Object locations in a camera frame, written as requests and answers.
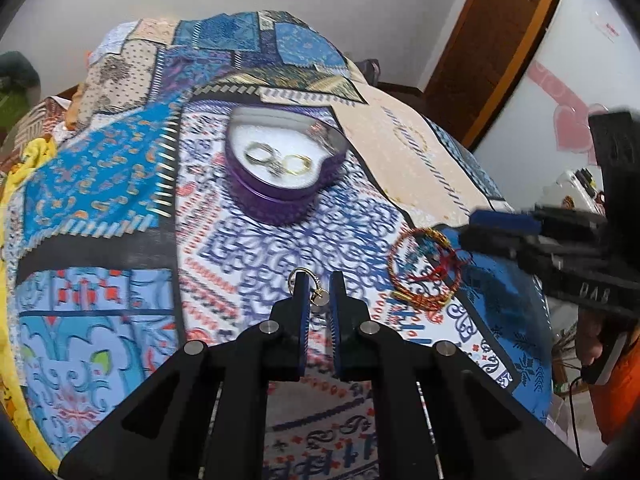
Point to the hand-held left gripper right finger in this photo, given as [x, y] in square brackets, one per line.
[336, 320]

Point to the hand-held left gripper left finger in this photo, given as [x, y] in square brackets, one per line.
[301, 320]

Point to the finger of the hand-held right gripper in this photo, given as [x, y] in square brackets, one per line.
[500, 241]
[500, 218]

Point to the purple heart-shaped tin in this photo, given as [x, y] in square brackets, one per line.
[270, 200]

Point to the person's right hand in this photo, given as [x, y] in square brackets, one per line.
[587, 340]

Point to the white suitcase with stickers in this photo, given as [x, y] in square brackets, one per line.
[570, 190]

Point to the orange clothing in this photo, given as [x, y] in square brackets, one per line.
[622, 400]

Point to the brown wooden door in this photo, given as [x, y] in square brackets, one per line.
[480, 50]

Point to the dark bag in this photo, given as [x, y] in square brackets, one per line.
[371, 71]

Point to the blue patchwork blanket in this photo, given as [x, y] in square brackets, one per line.
[125, 200]

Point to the yellow cloth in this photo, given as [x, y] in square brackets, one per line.
[25, 170]

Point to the green patterned cloth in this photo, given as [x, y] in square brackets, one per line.
[12, 105]

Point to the dark green cushion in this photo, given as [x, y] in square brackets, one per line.
[17, 67]

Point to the pink heart wall sticker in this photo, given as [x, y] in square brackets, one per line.
[560, 105]

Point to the paper wall label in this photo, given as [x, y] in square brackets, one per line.
[610, 25]

